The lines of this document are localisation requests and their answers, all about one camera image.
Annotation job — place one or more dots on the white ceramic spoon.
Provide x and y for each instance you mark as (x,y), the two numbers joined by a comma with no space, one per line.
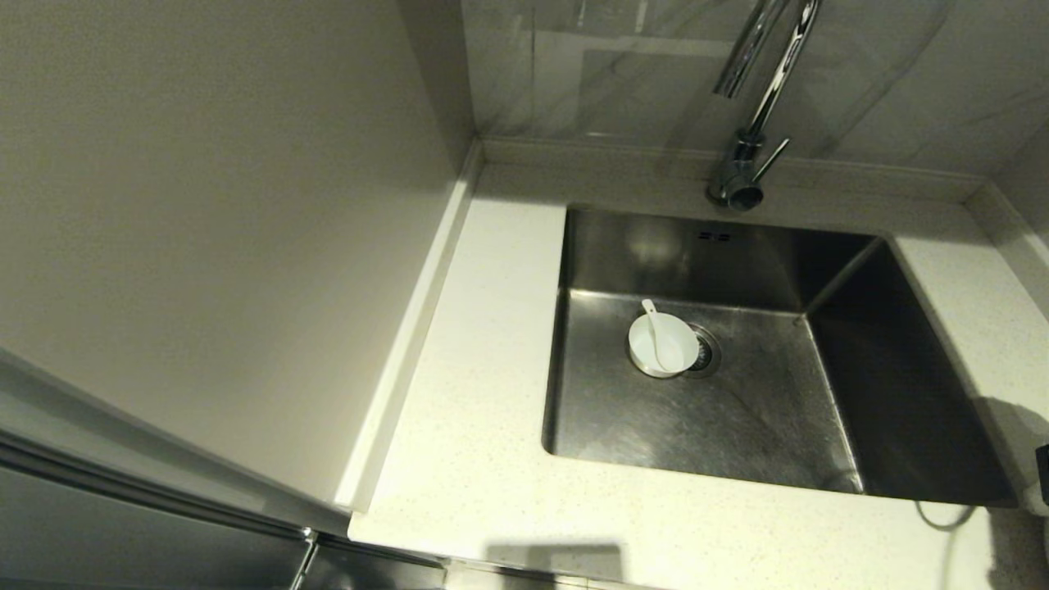
(656,340)

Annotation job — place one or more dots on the small white bowl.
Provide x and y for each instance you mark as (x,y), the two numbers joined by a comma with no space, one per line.
(680,344)

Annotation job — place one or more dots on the stainless steel sink basin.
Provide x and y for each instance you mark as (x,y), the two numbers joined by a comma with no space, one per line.
(737,426)

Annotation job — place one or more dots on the round metal drain strainer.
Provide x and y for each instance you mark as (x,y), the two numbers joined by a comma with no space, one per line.
(710,352)

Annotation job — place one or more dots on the chrome gooseneck faucet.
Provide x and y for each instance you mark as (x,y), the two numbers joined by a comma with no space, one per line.
(744,168)

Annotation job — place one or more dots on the grey base cabinet front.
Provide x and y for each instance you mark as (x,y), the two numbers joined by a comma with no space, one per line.
(369,574)

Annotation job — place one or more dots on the tall grey metal appliance front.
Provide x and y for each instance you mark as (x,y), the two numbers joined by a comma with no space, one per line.
(123,524)

